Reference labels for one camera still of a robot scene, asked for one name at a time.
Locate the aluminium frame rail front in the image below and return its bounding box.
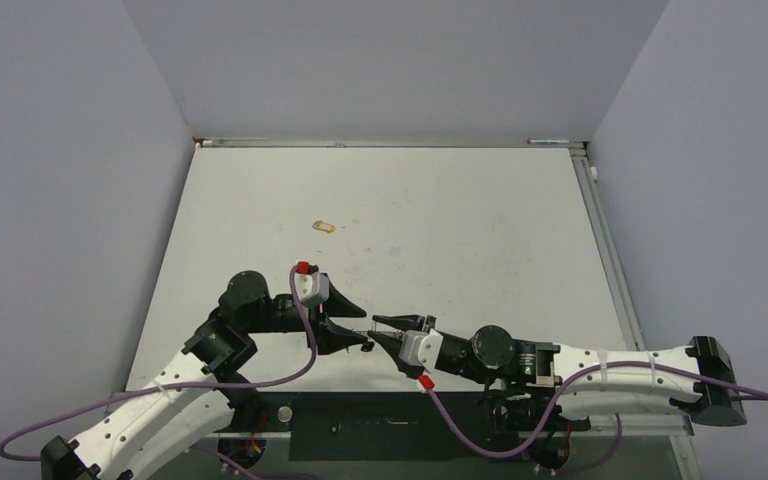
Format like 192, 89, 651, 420
105, 389, 697, 440

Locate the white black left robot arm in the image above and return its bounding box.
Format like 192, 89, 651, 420
40, 262, 371, 479

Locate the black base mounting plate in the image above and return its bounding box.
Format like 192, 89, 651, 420
218, 392, 547, 467

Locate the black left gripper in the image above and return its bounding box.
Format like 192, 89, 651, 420
245, 280, 367, 351

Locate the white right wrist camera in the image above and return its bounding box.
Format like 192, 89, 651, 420
400, 328, 444, 372

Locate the red white marker pen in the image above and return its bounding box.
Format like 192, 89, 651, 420
527, 139, 572, 146

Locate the yellow plastic key tag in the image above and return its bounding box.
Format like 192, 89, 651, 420
312, 220, 337, 234

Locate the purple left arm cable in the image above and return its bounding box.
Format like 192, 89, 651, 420
0, 264, 319, 462

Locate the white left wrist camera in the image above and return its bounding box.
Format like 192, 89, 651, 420
290, 261, 330, 308

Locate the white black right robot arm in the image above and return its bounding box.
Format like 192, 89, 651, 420
369, 314, 747, 428

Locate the aluminium frame rail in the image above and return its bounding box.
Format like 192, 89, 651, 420
105, 389, 697, 440
194, 138, 587, 150
569, 148, 646, 350

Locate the aluminium frame rail back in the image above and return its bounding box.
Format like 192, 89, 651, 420
194, 138, 587, 150

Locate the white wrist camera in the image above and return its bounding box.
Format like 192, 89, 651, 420
400, 328, 444, 372
290, 261, 330, 308

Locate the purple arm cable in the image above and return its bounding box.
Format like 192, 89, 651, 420
420, 360, 768, 460
0, 264, 319, 462

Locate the aluminium frame rail right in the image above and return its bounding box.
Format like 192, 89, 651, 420
569, 148, 646, 350

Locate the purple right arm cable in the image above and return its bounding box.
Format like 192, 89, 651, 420
420, 360, 768, 460

